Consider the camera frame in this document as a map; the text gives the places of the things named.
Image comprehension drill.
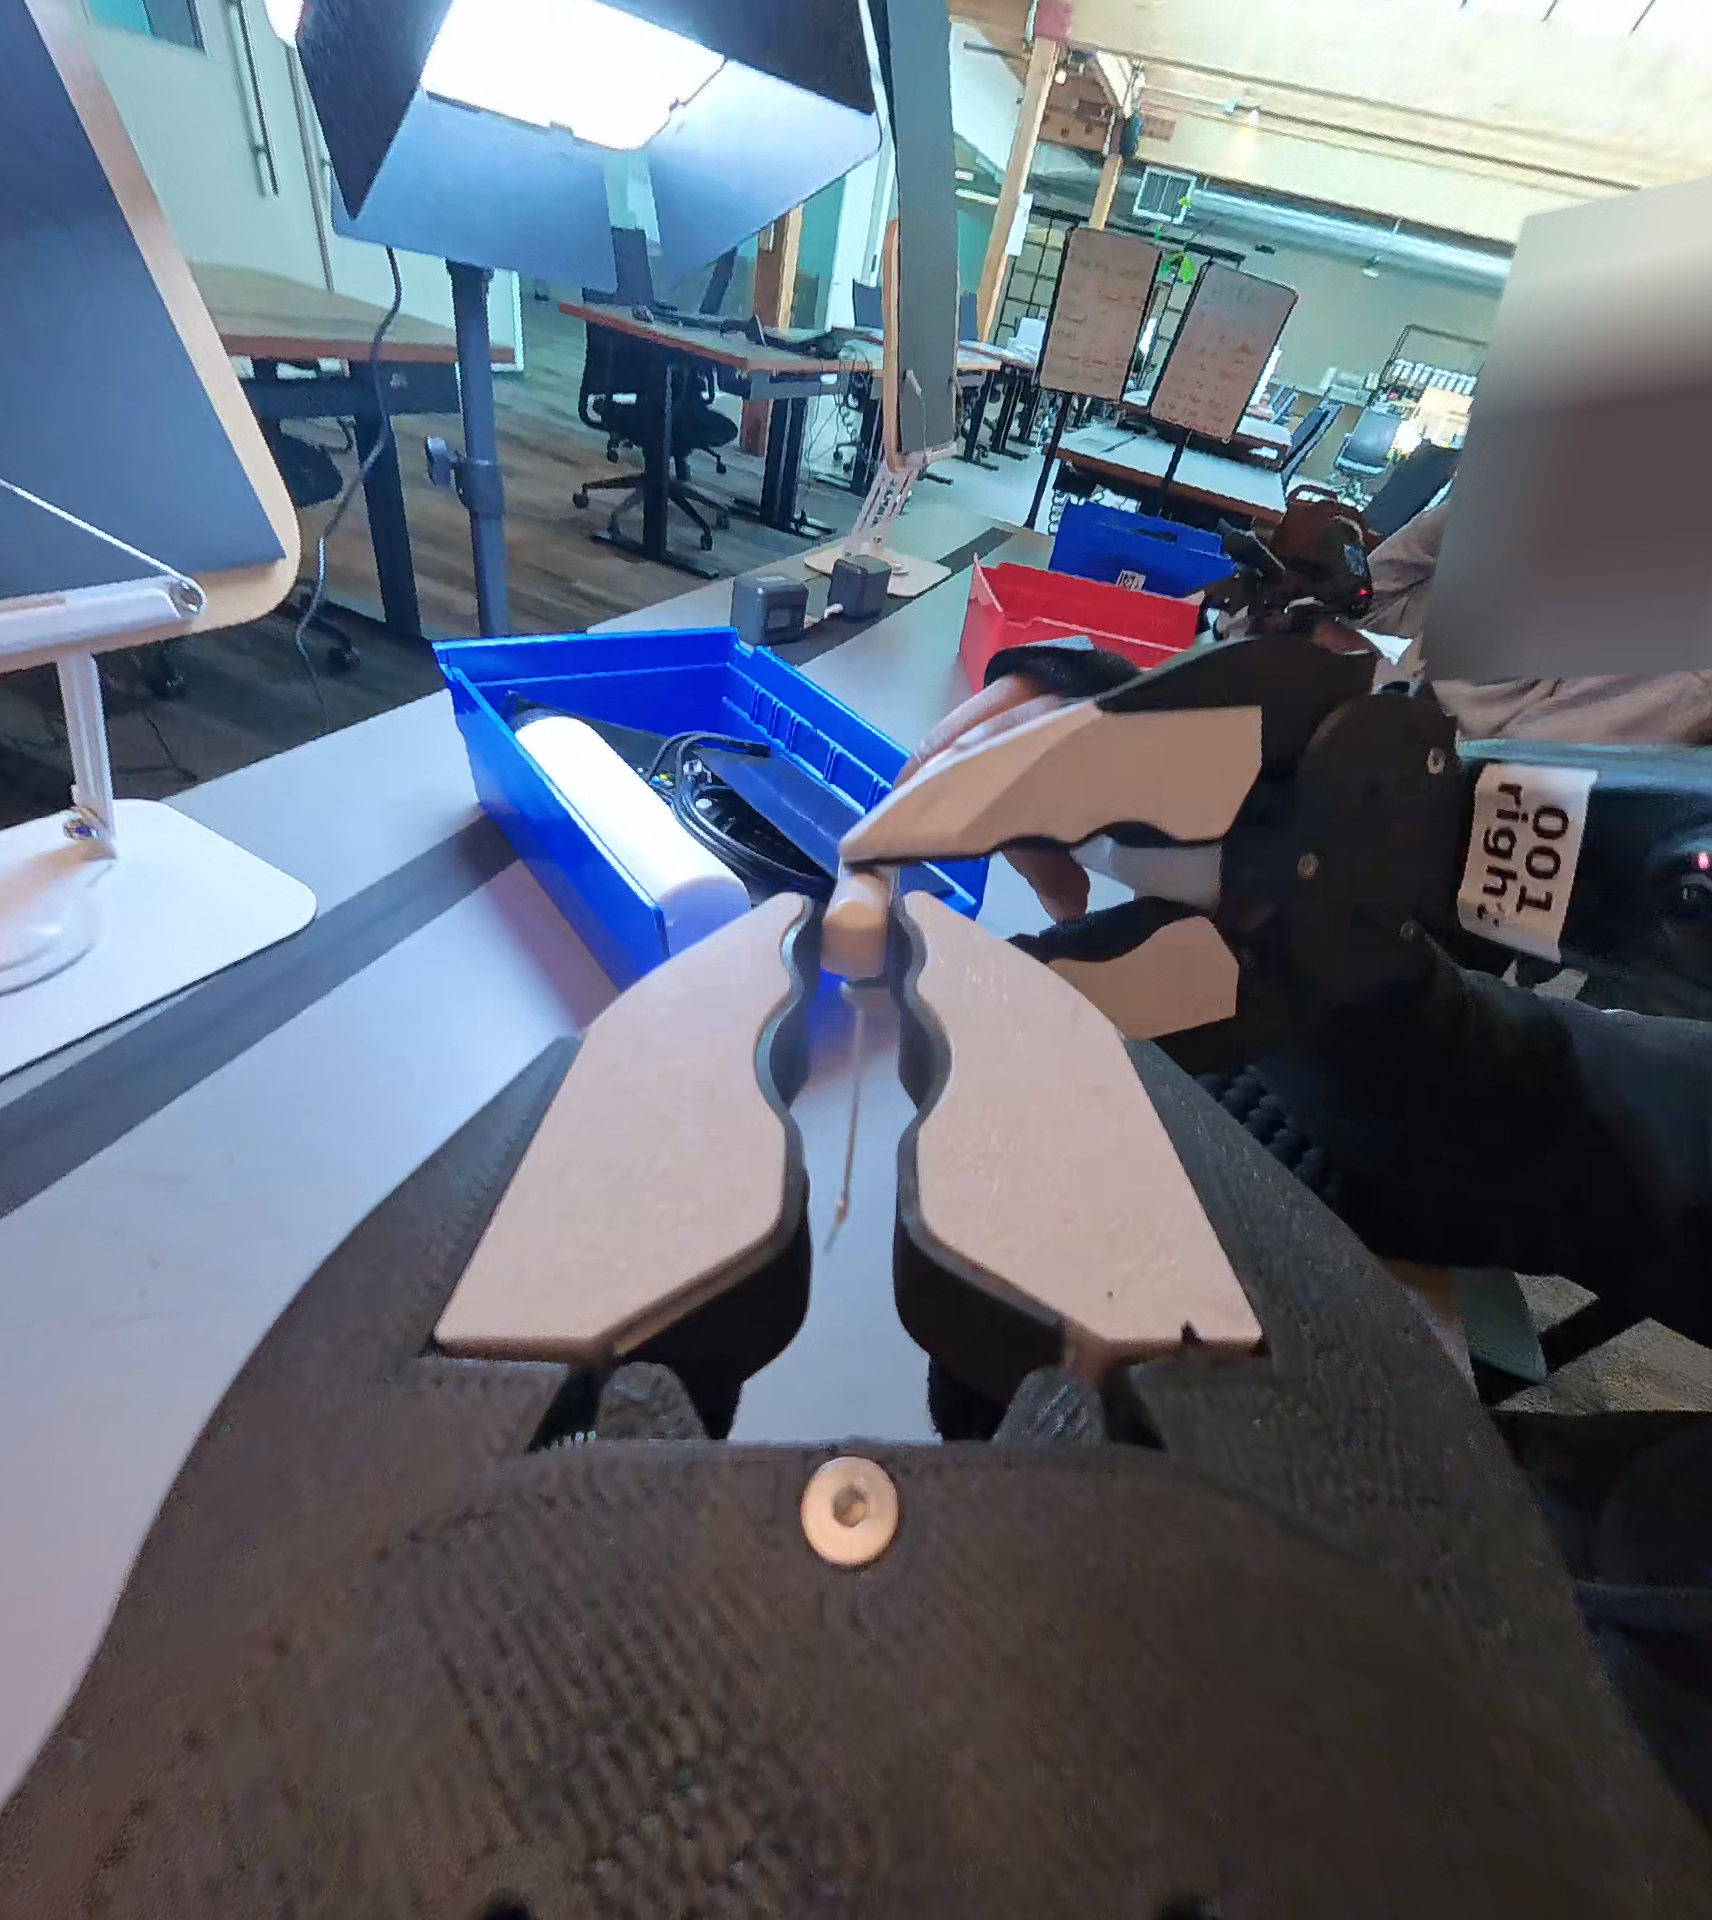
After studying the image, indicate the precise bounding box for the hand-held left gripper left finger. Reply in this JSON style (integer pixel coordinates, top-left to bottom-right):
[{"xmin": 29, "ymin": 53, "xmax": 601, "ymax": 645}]
[{"xmin": 432, "ymin": 895, "xmax": 816, "ymax": 1441}]

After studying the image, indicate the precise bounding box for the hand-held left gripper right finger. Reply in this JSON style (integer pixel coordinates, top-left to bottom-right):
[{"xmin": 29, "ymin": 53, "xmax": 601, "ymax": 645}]
[{"xmin": 887, "ymin": 895, "xmax": 1267, "ymax": 1442}]

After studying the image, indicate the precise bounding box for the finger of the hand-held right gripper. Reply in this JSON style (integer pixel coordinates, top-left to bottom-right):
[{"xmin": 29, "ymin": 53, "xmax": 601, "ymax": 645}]
[
  {"xmin": 1010, "ymin": 897, "xmax": 1244, "ymax": 1042},
  {"xmin": 837, "ymin": 634, "xmax": 1380, "ymax": 876}
]

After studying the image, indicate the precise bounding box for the blue storage bin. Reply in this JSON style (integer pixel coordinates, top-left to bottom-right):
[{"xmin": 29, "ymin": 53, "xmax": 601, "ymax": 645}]
[
  {"xmin": 1047, "ymin": 498, "xmax": 1235, "ymax": 599},
  {"xmin": 432, "ymin": 627, "xmax": 993, "ymax": 993}
]

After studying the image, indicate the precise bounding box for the person's right forearm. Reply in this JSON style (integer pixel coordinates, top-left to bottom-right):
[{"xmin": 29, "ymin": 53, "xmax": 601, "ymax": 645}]
[{"xmin": 1185, "ymin": 930, "xmax": 1712, "ymax": 1374}]

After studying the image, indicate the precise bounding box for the red storage bin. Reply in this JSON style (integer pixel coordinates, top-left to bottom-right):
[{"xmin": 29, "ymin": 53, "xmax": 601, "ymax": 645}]
[{"xmin": 957, "ymin": 562, "xmax": 1206, "ymax": 696}]

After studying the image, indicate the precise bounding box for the white cylinder roll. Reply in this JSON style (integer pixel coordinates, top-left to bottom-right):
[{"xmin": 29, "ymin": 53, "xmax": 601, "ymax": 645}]
[{"xmin": 514, "ymin": 712, "xmax": 754, "ymax": 933}]

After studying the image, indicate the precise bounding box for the wooden desk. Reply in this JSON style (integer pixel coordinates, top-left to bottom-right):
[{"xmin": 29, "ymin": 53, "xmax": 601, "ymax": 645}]
[
  {"xmin": 556, "ymin": 297, "xmax": 895, "ymax": 547},
  {"xmin": 188, "ymin": 263, "xmax": 519, "ymax": 649}
]

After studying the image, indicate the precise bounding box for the black office chair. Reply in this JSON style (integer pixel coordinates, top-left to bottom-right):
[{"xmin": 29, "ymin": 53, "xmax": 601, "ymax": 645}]
[{"xmin": 573, "ymin": 323, "xmax": 742, "ymax": 560}]

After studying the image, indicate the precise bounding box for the black board book stand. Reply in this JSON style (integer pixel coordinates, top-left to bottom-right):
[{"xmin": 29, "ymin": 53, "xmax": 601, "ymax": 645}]
[
  {"xmin": 0, "ymin": 0, "xmax": 317, "ymax": 1038},
  {"xmin": 802, "ymin": 0, "xmax": 965, "ymax": 603}
]

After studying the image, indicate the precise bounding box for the black light stand pole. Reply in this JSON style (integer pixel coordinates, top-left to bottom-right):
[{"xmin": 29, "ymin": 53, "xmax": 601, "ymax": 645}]
[{"xmin": 423, "ymin": 258, "xmax": 515, "ymax": 640}]

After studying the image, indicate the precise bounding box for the studio softbox light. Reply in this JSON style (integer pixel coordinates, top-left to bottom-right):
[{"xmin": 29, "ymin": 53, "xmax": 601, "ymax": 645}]
[{"xmin": 292, "ymin": 0, "xmax": 887, "ymax": 295}]

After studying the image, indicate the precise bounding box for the black coiled cable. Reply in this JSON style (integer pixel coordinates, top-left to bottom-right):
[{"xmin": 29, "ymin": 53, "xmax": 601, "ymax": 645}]
[{"xmin": 630, "ymin": 731, "xmax": 857, "ymax": 888}]

